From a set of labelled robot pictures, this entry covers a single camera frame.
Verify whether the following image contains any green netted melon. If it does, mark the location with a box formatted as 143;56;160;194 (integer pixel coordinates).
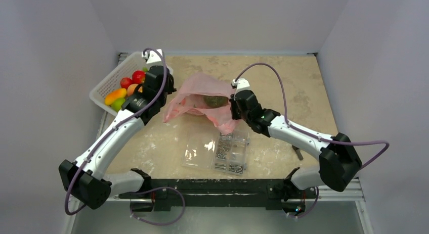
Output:
203;96;229;109

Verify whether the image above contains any pink plastic bag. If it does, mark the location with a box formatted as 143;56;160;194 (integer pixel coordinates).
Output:
163;73;239;135

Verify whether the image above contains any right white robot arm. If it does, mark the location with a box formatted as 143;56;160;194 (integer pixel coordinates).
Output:
230;90;362;197

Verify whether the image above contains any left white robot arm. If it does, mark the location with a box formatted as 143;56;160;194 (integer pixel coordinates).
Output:
59;66;176;215

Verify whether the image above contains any large red apple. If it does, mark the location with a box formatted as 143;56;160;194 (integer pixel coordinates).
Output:
132;70;146;84

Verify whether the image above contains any peach fruit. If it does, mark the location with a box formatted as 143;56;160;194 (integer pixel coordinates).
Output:
127;84;143;97

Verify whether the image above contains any small red apple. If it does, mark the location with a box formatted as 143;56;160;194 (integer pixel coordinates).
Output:
120;77;134;89

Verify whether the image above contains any orange yellow mango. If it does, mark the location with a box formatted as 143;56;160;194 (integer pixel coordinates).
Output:
104;88;127;106

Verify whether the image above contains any white plastic basket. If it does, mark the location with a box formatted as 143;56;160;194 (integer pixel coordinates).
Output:
90;48;173;117

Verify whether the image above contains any green lime fruit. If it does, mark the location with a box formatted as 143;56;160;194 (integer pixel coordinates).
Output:
110;98;126;112

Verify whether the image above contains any clear plastic screw box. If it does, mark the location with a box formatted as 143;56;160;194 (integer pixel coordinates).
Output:
182;126;250;176

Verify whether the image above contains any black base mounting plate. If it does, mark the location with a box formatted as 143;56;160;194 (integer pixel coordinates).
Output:
118;179;316;211

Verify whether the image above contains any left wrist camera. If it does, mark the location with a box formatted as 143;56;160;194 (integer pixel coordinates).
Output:
142;49;164;70

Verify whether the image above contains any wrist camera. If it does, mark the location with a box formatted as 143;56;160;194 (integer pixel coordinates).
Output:
231;78;250;97
142;49;164;70

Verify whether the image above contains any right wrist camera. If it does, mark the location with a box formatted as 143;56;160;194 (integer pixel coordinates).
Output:
231;78;250;97

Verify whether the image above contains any black T-handle tool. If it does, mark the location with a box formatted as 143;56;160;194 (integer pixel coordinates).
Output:
292;146;304;161

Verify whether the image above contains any aluminium frame rail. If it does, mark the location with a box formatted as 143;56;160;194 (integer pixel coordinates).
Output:
73;179;364;209

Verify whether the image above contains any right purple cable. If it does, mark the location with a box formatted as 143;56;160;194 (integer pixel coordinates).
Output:
234;62;391;220

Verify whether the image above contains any purple cable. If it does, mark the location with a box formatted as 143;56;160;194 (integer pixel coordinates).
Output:
234;62;391;220
64;48;186;227

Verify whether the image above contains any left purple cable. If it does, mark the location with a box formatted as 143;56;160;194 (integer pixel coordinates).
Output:
64;48;186;227

